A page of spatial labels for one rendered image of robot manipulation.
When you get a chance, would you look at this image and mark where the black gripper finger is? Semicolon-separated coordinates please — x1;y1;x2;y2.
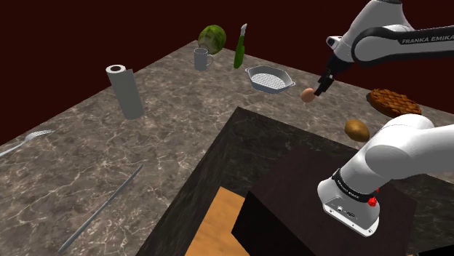
313;74;334;97

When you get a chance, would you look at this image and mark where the brown egg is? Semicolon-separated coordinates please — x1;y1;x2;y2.
300;87;316;104

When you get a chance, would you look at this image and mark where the grey baking pan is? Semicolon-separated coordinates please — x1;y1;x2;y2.
245;65;296;95

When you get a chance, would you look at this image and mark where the brown potato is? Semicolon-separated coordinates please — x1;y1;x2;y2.
344;119;371;143

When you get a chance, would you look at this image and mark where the lattice pie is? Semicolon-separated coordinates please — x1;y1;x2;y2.
365;88;422;119

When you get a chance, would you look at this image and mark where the green peeler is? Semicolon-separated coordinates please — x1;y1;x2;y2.
233;23;248;70

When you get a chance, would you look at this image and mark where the green cabbage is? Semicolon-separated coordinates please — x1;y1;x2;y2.
197;24;227;55

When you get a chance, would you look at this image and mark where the dark robot stand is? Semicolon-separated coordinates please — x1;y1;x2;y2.
231;145;418;256

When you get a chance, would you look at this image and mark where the grey mug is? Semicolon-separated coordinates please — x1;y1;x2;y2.
193;47;215;71

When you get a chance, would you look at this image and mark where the grey paper towel roll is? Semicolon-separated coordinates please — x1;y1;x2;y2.
105;64;146;120

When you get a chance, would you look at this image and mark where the grey long knife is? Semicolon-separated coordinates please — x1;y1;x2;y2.
57;164;144;255

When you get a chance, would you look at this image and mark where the grey slotted spoon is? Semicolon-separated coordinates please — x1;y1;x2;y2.
0;129;56;158

